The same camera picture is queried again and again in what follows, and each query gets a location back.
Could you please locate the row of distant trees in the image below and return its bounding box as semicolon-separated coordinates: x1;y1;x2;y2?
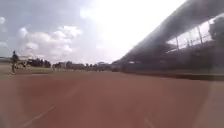
27;58;53;69

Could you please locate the roofed grandstand building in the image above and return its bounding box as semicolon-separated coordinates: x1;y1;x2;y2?
111;0;224;81

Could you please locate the person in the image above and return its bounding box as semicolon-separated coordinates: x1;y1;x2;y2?
9;50;20;76

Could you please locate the red running track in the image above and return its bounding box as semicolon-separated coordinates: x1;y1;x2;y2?
0;70;224;128

